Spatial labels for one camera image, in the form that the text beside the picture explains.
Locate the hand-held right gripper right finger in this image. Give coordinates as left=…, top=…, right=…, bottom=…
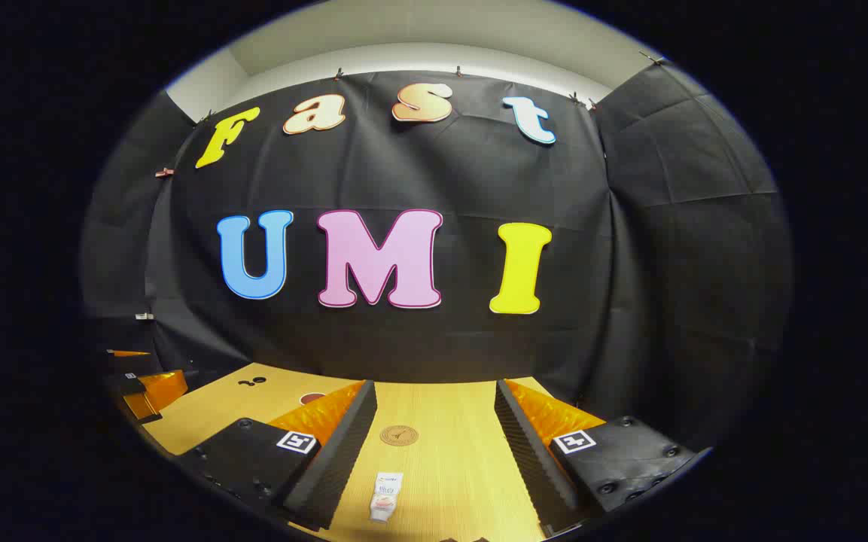
left=494, top=379, right=714, bottom=537

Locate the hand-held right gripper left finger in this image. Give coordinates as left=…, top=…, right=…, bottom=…
left=176, top=380, right=379, bottom=531

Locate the white toothpaste tube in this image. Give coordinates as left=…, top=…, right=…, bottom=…
left=370, top=472, right=404, bottom=523

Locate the wooden desktop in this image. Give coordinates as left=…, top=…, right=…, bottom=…
left=142, top=363, right=608, bottom=542

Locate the black backdrop cloth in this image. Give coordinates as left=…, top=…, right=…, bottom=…
left=80, top=60, right=794, bottom=452

